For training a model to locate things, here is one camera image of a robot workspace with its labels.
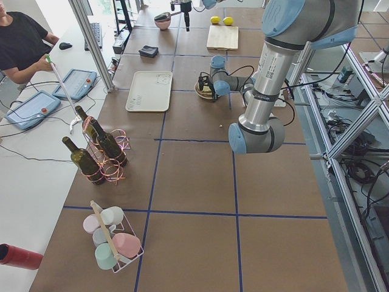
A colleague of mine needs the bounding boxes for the black keyboard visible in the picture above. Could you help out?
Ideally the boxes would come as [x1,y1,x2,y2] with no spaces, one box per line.
[89,23,103,49]

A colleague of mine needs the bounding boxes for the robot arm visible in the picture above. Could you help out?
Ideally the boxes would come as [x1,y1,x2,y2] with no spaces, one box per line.
[210,0,363,154]

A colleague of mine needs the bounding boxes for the aluminium frame post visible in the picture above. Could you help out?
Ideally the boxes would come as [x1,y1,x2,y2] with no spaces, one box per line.
[68,0,114,92]

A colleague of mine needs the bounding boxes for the dark wine bottle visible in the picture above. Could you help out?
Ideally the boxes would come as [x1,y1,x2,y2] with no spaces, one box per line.
[91,118,128,166]
[75,106,98,145]
[62,136,105,185]

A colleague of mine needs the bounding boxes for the white round plate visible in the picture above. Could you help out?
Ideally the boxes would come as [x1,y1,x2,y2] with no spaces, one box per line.
[194,83,212,100]

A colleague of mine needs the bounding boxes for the wooden cutting board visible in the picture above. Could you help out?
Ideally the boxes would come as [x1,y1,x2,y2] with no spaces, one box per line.
[206,26,239,50]

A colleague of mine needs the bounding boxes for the red cylinder bottle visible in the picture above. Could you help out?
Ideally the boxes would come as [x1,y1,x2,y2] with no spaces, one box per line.
[1,243,43,270]

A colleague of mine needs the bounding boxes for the light pink cup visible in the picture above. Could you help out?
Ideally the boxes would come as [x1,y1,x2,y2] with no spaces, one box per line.
[83,214,100,234]

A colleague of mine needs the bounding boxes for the grey cup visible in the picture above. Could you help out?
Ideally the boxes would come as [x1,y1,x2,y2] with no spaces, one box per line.
[92,228,108,247]

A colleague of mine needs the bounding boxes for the salmon pink cup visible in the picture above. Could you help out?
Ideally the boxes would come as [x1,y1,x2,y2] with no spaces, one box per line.
[112,233,141,258]

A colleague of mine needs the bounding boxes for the white wire cup rack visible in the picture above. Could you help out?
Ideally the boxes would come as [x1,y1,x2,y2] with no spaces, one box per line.
[83,201,144,273]

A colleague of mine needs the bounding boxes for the grey folded cloth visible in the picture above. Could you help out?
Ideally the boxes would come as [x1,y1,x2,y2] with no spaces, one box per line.
[139,45,159,58]

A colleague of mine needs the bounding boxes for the blue teach pendant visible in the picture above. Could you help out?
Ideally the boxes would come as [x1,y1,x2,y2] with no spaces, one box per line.
[5,91,61,130]
[62,69,97,102]

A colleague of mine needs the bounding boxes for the dark wine bottle front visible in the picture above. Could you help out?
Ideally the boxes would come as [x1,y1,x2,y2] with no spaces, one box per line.
[91,118,128,166]

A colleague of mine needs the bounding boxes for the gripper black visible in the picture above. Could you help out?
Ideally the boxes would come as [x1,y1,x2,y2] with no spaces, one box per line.
[179,0,191,32]
[209,81,219,101]

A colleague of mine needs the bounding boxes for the mint green cup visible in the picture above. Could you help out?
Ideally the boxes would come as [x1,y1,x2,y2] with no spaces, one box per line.
[95,243,118,270]

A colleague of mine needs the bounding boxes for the cream bear tray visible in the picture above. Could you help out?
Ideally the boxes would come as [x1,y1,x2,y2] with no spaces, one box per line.
[125,71,173,113]

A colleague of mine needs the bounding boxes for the blue teach pendant far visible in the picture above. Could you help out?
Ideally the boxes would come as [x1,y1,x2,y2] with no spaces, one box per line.
[62,69,97,102]

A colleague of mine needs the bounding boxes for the blue teach pendant near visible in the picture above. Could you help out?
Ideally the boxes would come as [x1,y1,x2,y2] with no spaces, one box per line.
[5,91,61,130]

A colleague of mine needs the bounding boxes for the white pink stick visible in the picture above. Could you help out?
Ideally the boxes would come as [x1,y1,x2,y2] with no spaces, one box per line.
[44,54,81,134]

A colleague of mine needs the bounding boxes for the steel scoop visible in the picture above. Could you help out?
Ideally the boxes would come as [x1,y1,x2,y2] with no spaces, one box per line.
[154,12,181,22]

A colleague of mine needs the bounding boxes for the yellow lemon right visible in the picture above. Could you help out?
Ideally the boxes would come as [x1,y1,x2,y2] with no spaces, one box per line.
[222,16,234,26]

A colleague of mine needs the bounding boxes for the dark wine bottle rear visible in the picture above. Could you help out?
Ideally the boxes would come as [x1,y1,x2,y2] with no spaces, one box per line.
[75,106,98,145]

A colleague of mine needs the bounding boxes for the yellow lemon left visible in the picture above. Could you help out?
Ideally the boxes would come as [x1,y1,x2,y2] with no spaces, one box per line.
[210,16,221,25]

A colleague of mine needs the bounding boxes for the pink plastic bowl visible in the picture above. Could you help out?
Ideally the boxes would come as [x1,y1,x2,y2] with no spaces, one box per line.
[154,19,171,30]

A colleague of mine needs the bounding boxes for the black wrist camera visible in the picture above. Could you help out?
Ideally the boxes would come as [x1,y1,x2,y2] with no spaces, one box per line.
[198,72,211,86]

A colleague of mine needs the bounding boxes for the bread slice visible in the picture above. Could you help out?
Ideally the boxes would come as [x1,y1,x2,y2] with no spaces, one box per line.
[197,83,212,95]

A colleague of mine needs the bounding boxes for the yellow lemon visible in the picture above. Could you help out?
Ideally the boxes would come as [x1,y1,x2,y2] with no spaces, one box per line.
[222,16,234,26]
[210,16,221,25]

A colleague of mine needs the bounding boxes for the white cup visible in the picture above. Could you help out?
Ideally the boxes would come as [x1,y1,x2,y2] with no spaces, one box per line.
[100,206,124,225]

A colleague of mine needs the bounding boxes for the black computer mouse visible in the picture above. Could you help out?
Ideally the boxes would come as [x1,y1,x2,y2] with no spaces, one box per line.
[59,42,72,50]

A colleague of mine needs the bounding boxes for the copper wire bottle rack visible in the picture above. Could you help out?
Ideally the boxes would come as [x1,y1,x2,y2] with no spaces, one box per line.
[83,116,128,183]

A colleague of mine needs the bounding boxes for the person in black shirt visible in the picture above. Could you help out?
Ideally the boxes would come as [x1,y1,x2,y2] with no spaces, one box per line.
[1,2,59,85]

